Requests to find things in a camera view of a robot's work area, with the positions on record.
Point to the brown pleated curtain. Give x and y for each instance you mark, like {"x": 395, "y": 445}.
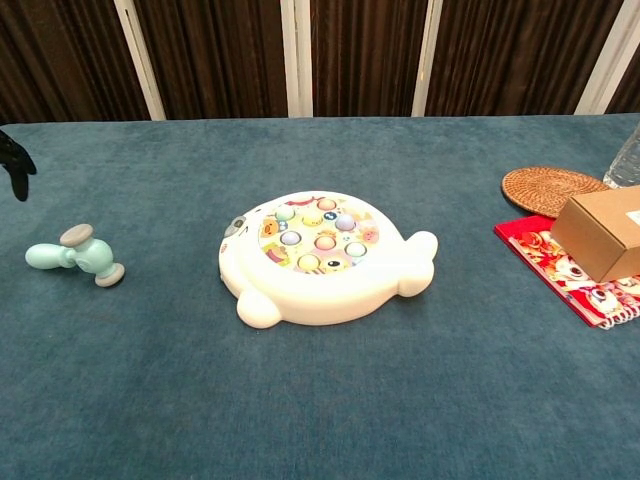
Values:
{"x": 220, "y": 55}

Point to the white vertical frame post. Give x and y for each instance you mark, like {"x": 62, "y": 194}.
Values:
{"x": 140, "y": 60}
{"x": 607, "y": 57}
{"x": 426, "y": 57}
{"x": 296, "y": 57}

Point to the white whack-a-mole toy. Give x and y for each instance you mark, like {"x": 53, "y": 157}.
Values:
{"x": 325, "y": 280}

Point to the clear plastic water bottle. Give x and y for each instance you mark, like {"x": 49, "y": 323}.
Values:
{"x": 626, "y": 165}

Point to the blue velvet table cloth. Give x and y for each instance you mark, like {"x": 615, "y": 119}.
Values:
{"x": 320, "y": 375}

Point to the mint green toy hammer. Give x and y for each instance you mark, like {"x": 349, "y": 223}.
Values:
{"x": 92, "y": 255}

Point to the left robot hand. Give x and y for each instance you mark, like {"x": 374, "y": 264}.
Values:
{"x": 19, "y": 167}

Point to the brown cardboard box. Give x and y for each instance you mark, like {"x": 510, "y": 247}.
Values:
{"x": 600, "y": 235}

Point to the red cartoon spiral notebook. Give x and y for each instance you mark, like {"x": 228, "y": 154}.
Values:
{"x": 560, "y": 270}

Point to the round woven rattan coaster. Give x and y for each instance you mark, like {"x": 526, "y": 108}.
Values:
{"x": 547, "y": 190}

